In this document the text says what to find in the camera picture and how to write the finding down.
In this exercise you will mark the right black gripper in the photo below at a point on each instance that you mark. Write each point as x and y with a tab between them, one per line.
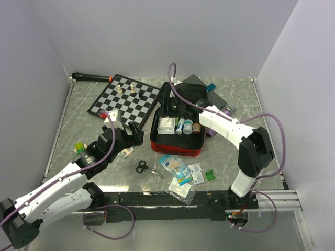
165	110

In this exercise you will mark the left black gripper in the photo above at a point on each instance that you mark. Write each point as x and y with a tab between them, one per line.
134	139

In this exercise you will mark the small green box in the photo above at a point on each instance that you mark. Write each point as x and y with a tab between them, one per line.
177	121

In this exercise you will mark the white blue mask packet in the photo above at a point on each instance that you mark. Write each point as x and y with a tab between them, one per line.
166	125

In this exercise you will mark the red black medicine bag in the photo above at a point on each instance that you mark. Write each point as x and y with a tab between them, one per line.
184	145

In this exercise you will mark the white medicine bottle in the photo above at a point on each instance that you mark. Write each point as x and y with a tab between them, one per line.
188	127

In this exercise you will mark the brown medicine bottle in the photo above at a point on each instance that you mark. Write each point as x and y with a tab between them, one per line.
196	128

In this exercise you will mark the black handled scissors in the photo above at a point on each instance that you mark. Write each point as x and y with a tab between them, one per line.
142	167

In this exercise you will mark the blue cotton swab bag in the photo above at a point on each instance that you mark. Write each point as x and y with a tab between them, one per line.
174	165

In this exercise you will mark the white alcohol pad packet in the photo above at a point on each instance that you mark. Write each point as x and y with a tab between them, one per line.
195	168

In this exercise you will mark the white blue pad packet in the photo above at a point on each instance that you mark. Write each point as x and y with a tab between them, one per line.
198	178

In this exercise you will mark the clear zip bag gauze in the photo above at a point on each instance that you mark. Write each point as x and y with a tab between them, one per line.
183	193

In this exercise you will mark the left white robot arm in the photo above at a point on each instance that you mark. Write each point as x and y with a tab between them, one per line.
69	191

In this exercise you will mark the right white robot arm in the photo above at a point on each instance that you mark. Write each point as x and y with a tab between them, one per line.
255	151

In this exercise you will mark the green yellow toy block car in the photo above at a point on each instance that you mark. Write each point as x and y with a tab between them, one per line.
79	147

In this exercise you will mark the black white chessboard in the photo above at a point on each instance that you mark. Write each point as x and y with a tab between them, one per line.
132	108

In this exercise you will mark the white chess piece right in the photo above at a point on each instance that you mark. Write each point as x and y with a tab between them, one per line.
132	89

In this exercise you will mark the white chess piece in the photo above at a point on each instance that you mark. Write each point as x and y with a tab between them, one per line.
132	89
119	88

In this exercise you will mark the grey lego baseplate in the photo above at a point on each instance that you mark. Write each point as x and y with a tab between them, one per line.
211	96

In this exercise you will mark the blue lego brick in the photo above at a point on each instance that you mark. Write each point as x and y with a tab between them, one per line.
210	87

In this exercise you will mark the white chess piece left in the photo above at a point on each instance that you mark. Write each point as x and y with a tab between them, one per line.
119	88

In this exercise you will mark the black microphone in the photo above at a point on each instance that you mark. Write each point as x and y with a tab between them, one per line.
90	77

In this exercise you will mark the green plastic clip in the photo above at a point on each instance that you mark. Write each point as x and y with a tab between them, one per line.
210	175

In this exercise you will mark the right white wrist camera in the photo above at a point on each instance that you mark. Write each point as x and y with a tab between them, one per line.
175	82

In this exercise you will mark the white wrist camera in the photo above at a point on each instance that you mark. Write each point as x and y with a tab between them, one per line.
175	82
115	116

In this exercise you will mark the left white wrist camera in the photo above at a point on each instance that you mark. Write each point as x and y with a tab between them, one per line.
115	116

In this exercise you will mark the black mounting rail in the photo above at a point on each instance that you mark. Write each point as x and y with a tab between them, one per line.
156	205

